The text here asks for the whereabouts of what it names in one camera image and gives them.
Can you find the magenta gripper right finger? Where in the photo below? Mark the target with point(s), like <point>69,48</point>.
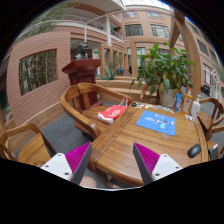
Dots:
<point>153,166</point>

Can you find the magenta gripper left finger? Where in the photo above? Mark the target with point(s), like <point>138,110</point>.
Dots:
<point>70,166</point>

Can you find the blue mouse pad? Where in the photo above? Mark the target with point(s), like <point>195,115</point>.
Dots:
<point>157,122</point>

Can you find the black computer mouse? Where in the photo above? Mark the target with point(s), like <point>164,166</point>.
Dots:
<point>194,150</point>

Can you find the wooden armchair near left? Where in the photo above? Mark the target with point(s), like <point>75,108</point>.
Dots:
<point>37,151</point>

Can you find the red and white bag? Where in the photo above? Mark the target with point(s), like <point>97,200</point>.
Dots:
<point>111,114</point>

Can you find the wooden armchair behind table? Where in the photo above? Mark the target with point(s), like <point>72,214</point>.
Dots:
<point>87,121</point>

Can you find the blue tube bottle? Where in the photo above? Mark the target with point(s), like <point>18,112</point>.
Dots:
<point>178,102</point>

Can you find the wooden armchair right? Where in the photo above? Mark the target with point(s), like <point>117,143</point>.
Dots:
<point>211,124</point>

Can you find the white pump bottle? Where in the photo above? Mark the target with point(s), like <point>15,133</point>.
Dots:
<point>195,108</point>

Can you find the yellow spray bottle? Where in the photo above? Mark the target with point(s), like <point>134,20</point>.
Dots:
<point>187,102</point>

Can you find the potted green plant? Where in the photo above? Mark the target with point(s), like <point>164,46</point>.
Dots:
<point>165,74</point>

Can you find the dark bronze bust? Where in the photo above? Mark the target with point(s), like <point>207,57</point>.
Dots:
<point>83,49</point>

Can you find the dark red wooden pedestal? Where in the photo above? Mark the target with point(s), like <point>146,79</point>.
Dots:
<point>83,71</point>

